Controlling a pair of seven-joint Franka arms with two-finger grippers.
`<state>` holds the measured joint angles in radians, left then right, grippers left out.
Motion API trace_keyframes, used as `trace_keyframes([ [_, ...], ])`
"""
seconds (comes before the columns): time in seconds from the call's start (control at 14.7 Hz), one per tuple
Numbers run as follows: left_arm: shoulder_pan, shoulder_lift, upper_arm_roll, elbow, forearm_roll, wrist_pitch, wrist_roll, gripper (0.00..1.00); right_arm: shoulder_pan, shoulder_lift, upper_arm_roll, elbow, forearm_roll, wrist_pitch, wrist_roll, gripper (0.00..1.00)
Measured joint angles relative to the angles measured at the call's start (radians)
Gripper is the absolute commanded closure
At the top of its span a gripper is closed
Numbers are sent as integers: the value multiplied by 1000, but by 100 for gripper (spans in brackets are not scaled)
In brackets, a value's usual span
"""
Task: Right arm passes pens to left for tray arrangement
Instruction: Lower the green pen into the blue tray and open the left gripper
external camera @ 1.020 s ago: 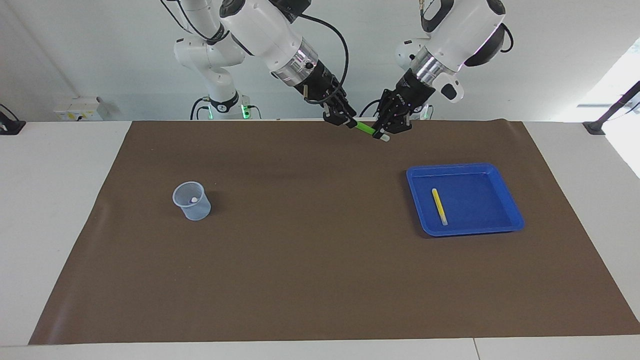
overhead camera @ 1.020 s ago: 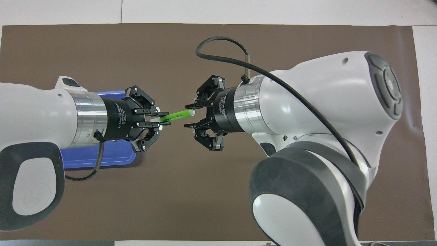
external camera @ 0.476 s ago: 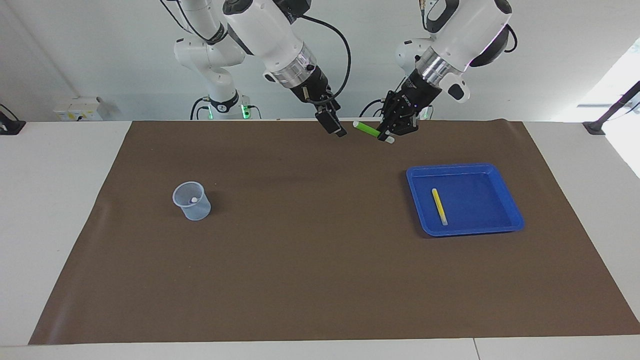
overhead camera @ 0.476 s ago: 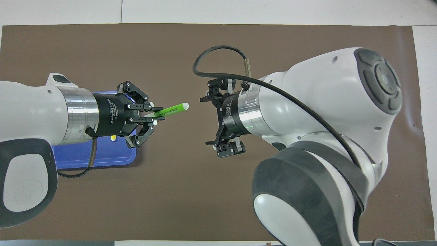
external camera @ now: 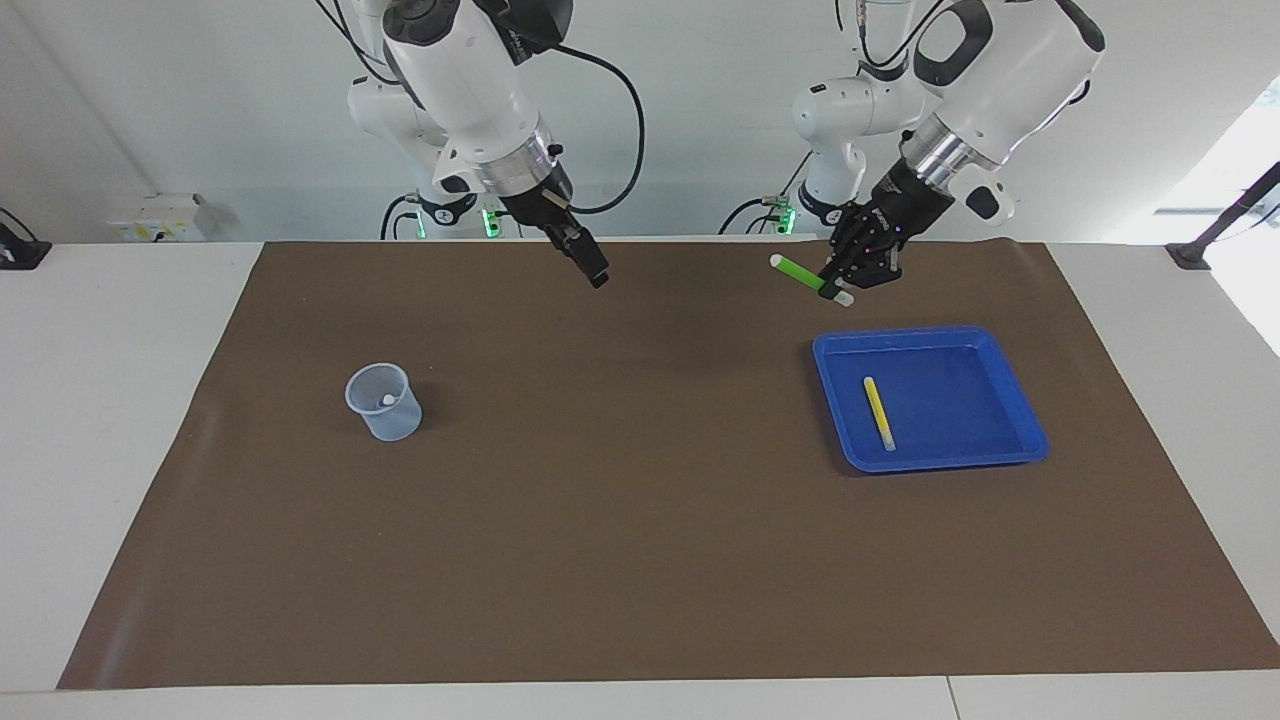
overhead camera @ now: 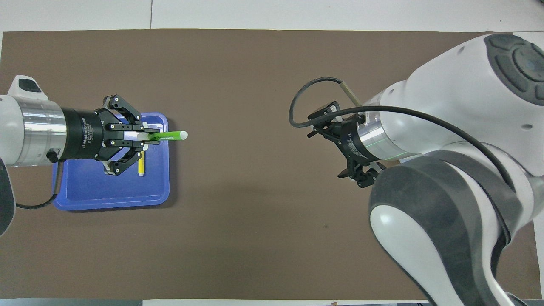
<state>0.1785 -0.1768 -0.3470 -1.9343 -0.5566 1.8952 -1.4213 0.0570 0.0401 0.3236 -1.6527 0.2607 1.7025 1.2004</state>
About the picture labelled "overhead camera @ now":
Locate green highlighter pen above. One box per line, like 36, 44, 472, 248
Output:
125, 130, 188, 143

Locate brown table mat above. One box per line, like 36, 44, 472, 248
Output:
0, 29, 532, 300

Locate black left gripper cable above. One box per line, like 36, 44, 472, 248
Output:
15, 150, 65, 210

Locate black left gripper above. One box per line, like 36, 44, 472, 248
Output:
61, 94, 161, 177

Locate blue plastic tray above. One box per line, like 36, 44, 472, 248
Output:
52, 112, 170, 211

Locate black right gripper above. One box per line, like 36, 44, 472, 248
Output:
307, 101, 388, 189

